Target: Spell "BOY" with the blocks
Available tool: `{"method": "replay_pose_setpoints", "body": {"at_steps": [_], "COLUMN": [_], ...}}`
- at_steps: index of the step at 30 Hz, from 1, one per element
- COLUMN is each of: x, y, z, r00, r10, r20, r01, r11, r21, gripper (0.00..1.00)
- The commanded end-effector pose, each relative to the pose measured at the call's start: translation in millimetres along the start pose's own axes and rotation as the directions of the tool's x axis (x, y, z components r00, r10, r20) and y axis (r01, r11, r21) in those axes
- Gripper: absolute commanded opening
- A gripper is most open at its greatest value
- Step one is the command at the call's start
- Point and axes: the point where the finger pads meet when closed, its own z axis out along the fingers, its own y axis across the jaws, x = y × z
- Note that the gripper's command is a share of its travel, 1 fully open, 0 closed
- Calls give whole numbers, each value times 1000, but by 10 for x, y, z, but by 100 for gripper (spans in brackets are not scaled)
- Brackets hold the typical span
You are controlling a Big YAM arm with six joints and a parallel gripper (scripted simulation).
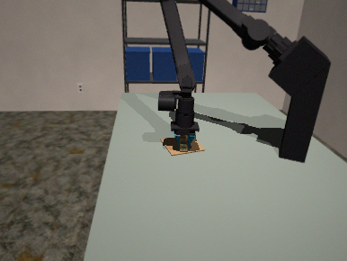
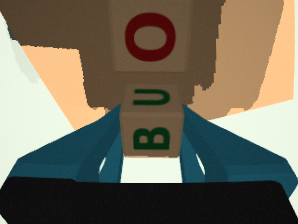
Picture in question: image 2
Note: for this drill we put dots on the tan square mat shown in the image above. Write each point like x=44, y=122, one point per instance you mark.
x=241, y=55

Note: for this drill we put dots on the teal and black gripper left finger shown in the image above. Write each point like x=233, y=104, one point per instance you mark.
x=79, y=154

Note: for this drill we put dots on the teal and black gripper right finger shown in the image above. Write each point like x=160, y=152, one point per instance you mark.
x=228, y=157

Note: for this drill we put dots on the beige letter block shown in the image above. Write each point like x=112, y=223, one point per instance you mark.
x=150, y=36
x=151, y=121

